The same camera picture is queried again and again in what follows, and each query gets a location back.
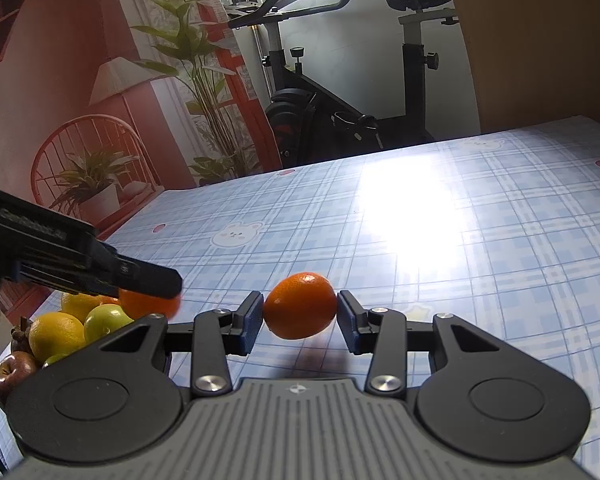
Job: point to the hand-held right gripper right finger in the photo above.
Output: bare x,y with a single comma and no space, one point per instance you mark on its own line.
347,325

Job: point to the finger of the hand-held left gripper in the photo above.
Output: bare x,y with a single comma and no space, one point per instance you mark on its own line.
150,277

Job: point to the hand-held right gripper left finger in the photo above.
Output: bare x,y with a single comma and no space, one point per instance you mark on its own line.
252,325

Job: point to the orange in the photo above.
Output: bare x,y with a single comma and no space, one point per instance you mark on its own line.
145,306
302,307

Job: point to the small tangerine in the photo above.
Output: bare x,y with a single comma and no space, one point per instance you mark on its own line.
110,301

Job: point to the yellow-green apple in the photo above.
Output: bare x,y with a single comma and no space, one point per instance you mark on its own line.
107,321

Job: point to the yellow lemon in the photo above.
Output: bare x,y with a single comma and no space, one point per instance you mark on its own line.
79,305
57,334

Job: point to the purple mangosteen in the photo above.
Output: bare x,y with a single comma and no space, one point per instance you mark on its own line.
21,336

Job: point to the small green apple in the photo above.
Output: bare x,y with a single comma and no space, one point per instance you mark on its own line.
55,359

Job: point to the red apple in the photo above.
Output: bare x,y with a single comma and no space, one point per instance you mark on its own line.
12,372

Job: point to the blue plaid tablecloth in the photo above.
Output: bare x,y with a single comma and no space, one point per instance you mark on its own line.
430,210

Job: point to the black exercise bike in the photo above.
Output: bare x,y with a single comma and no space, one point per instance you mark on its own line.
300,110

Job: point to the wooden panel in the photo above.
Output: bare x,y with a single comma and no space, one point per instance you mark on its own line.
530,35

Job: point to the printed wall backdrop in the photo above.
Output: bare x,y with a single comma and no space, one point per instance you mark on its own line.
55,35

